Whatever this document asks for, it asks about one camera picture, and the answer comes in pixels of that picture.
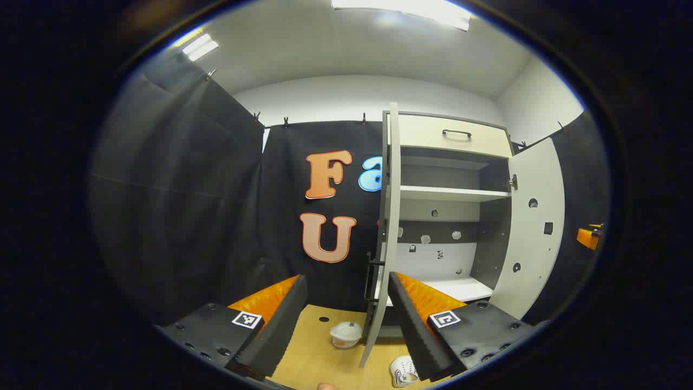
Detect shoe cabinet door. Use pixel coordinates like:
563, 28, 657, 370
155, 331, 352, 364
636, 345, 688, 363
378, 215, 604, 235
490, 137, 566, 320
358, 103, 401, 369

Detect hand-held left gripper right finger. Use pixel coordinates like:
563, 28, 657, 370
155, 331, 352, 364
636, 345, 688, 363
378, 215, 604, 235
387, 271, 542, 382

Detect white striped shoe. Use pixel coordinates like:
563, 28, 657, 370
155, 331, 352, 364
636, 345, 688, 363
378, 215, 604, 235
390, 355, 420, 388

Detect white lidded paper cup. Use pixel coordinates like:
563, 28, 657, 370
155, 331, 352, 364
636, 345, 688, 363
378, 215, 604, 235
330, 321, 363, 349

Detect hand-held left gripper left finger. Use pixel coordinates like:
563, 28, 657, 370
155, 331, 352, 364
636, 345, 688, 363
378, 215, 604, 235
154, 274, 309, 382

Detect ceiling light panel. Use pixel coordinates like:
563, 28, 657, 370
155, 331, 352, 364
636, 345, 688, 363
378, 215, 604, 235
181, 34, 220, 62
331, 0, 472, 31

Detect black door handle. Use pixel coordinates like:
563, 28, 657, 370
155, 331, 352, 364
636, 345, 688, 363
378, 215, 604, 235
365, 252, 385, 301

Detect black backdrop cloth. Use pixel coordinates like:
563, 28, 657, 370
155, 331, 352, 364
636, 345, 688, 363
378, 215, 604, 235
89, 51, 266, 326
260, 120, 385, 312
520, 111, 612, 326

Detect grey white shoe cabinet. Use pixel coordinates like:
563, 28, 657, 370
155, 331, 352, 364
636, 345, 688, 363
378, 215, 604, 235
382, 111, 515, 339

